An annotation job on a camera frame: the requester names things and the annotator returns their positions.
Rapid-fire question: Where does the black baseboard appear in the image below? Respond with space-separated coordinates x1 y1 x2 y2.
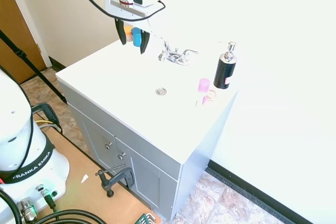
206 159 316 224

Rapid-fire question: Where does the chrome faucet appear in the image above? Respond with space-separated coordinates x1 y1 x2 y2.
157 48 190 66

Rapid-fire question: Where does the black tripod leg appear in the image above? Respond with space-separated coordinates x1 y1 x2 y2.
0 29 68 105

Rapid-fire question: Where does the grey vanity cabinet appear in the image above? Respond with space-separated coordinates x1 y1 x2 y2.
57 81 239 221

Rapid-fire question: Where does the thick black cable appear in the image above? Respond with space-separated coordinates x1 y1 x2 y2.
0 189 108 224

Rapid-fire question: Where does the brown wooden door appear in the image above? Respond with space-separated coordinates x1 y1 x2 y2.
0 0 48 85

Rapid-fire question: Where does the blue plastic container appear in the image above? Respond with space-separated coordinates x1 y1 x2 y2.
131 27 143 48

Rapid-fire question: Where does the black metal C-clamp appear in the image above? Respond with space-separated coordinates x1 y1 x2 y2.
94 163 135 198

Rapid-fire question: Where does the green hex key set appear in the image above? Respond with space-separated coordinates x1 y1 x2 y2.
134 211 156 224

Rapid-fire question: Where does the black soap dispenser chrome pump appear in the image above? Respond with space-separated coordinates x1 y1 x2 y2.
213 41 238 90

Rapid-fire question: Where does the white sink countertop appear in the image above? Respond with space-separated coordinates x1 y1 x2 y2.
55 38 239 165

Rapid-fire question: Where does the pink capped clear bottle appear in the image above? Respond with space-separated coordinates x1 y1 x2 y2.
195 78 211 107

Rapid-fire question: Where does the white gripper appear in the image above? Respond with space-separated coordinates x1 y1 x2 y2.
104 0 164 55

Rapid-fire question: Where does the wooden mounting board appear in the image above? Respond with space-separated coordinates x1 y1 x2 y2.
31 125 162 224

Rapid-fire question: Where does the white door frame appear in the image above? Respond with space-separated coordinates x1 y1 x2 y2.
2 0 53 68

